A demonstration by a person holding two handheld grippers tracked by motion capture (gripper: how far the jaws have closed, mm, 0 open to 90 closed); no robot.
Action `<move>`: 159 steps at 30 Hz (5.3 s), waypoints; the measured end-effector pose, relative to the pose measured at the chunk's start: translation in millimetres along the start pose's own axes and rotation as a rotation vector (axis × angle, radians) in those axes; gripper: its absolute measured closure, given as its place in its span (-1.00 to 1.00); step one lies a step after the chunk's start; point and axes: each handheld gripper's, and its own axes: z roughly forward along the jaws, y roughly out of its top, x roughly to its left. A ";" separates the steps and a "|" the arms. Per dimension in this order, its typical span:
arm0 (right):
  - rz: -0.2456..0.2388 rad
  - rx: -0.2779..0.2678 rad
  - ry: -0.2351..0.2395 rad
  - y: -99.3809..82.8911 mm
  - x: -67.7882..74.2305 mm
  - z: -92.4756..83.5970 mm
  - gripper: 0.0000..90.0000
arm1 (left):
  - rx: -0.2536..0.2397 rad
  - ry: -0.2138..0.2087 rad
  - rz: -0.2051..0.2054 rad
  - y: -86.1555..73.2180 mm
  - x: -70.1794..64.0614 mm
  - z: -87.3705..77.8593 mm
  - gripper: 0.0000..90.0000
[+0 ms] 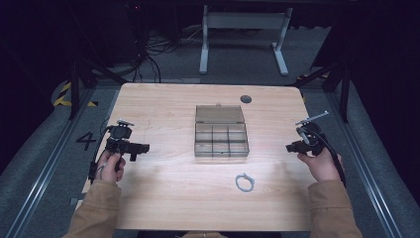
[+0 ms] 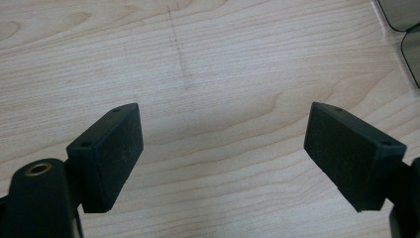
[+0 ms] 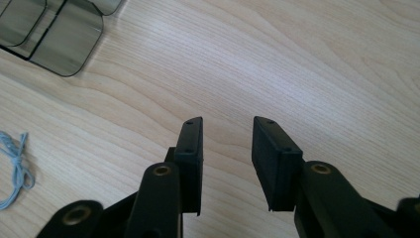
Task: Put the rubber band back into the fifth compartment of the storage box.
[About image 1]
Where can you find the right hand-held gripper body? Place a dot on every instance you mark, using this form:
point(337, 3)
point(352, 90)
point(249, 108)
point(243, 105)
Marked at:
point(312, 135)

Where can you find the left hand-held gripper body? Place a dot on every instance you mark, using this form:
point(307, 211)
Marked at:
point(120, 133)

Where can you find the clear plastic compartment box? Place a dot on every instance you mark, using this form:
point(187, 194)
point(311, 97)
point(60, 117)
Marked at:
point(220, 131)

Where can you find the person's left hand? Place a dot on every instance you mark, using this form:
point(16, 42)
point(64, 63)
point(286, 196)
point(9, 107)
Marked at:
point(110, 167)

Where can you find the person's right hand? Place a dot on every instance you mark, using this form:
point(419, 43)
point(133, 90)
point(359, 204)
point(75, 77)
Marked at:
point(320, 167)

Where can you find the black metal stand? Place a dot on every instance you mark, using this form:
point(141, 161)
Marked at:
point(74, 86)
point(345, 95)

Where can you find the grey round table grommet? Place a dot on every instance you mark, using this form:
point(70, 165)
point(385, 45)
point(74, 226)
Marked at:
point(246, 98)

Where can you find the yellow and black floor tape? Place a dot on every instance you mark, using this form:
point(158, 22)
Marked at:
point(62, 99)

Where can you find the grey metal floor rail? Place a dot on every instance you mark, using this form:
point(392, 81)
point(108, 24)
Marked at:
point(363, 165)
point(43, 175)

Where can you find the white metal table frame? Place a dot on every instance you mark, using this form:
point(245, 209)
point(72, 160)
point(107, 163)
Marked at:
point(244, 20)

